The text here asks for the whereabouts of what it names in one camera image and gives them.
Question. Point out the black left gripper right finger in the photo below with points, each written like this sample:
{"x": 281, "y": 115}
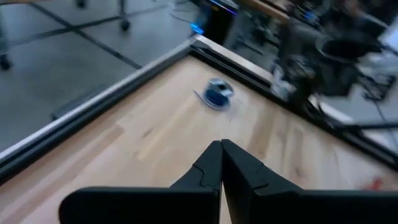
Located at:
{"x": 280, "y": 208}

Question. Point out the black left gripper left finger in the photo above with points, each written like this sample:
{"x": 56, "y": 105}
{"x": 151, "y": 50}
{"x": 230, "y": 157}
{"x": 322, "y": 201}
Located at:
{"x": 155, "y": 205}

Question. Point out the black computer tower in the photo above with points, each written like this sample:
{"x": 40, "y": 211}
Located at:
{"x": 222, "y": 28}

